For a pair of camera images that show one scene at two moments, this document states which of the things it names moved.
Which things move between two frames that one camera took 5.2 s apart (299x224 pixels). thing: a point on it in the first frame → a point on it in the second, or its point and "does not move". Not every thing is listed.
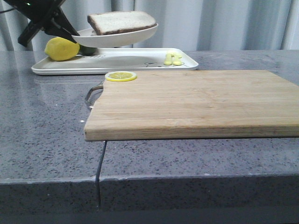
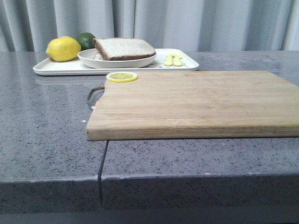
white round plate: x=89 y=38 → x=91 y=58
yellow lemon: x=60 y=49 does not move
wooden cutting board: x=167 y=104 does not move
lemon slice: x=120 y=76 does not move
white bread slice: x=108 y=22 → x=124 y=48
